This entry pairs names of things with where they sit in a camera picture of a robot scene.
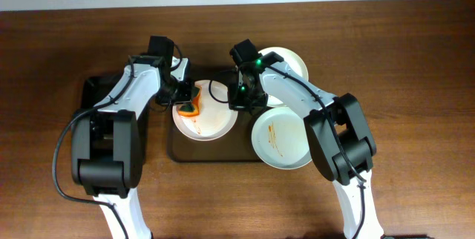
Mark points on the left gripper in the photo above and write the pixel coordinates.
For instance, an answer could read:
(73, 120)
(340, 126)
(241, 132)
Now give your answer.
(184, 93)

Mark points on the white plate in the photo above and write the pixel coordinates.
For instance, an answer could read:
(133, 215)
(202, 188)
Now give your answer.
(294, 61)
(279, 139)
(214, 120)

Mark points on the brown translucent tray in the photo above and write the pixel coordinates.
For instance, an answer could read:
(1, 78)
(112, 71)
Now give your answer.
(234, 146)

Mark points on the orange green scrub sponge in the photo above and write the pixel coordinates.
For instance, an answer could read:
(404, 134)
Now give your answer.
(191, 109)

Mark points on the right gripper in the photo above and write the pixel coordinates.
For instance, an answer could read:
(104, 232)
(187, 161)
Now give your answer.
(243, 102)

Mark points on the white plate top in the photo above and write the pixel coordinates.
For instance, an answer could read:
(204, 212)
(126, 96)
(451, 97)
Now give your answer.
(294, 61)

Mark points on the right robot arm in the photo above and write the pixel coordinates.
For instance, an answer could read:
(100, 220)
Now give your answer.
(341, 144)

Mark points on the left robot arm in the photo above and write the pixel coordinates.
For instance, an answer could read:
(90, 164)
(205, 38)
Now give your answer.
(112, 184)

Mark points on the black plastic tray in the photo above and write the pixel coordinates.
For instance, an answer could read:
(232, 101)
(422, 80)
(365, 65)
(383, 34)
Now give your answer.
(92, 90)

